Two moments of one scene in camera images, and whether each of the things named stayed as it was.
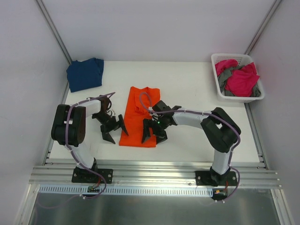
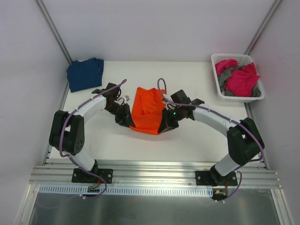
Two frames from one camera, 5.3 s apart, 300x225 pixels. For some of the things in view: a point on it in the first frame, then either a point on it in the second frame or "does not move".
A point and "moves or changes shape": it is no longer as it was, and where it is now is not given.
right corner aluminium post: x=262 y=26 does not move
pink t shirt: x=239 y=81 does not move
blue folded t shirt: x=85 y=74 does not move
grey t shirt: x=221 y=79 does not move
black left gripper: x=110 y=124 → x=122 y=114
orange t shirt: x=140 y=101 moves or changes shape
